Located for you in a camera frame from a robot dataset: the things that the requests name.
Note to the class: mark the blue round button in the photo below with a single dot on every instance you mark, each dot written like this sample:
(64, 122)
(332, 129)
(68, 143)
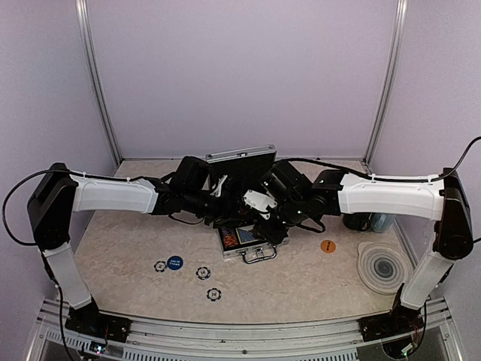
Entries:
(175, 263)

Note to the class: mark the dark green mug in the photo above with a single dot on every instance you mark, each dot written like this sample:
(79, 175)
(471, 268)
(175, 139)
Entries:
(360, 222)

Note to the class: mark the orange round button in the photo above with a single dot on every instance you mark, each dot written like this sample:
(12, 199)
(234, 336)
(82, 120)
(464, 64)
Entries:
(328, 246)

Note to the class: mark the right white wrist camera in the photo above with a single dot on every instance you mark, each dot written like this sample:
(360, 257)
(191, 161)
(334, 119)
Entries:
(260, 202)

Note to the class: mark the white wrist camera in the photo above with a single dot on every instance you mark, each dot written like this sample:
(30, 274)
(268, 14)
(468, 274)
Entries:
(260, 202)
(220, 188)

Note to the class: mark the blue playing card deck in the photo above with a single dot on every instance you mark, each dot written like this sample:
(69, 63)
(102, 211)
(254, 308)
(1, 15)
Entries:
(245, 237)

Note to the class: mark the light blue mug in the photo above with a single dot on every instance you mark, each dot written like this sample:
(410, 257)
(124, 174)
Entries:
(380, 223)

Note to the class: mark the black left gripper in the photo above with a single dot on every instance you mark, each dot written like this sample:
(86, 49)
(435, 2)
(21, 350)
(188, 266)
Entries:
(224, 214)

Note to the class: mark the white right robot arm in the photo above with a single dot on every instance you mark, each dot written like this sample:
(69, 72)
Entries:
(438, 198)

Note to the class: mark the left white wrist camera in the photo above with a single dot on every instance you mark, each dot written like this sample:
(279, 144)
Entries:
(220, 188)

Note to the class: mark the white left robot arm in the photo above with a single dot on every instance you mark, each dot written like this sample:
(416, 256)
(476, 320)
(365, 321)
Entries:
(63, 194)

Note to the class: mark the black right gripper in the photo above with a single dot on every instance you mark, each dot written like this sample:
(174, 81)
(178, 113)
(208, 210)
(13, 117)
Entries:
(268, 233)

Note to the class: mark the aluminium poker chip case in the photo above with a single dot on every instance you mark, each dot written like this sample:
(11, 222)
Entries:
(244, 168)

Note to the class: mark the grey striped plate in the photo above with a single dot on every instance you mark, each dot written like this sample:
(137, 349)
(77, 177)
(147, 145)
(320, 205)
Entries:
(382, 267)

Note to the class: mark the single black white chip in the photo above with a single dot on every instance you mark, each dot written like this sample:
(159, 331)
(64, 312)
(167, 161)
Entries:
(214, 294)

